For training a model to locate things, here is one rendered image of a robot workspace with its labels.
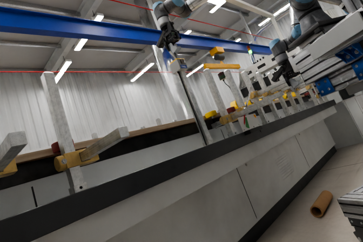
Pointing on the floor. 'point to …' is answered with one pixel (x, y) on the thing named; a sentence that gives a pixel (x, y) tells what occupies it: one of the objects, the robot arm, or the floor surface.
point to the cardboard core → (321, 203)
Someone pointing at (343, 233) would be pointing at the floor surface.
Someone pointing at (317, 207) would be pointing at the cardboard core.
